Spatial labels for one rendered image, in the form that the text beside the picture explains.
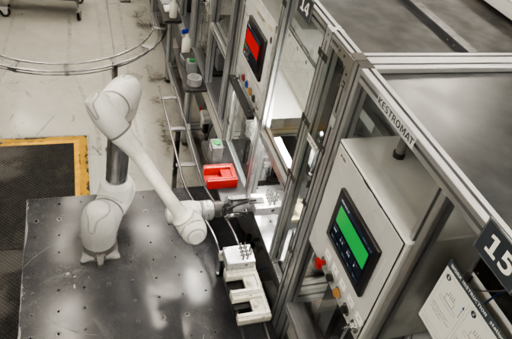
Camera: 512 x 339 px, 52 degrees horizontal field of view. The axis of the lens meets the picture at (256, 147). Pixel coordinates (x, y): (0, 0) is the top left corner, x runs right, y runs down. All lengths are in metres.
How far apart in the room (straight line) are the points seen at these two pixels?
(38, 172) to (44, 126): 0.58
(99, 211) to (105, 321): 0.47
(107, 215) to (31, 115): 2.35
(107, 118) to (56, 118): 2.53
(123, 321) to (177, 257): 0.41
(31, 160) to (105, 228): 1.83
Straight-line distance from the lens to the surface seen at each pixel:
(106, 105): 2.10
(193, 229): 2.12
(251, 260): 2.33
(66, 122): 4.56
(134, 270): 2.57
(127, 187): 2.56
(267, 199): 2.42
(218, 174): 2.70
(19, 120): 4.63
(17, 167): 4.16
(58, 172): 4.07
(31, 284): 2.57
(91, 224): 2.46
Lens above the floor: 2.71
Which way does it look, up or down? 38 degrees down
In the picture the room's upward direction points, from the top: 11 degrees clockwise
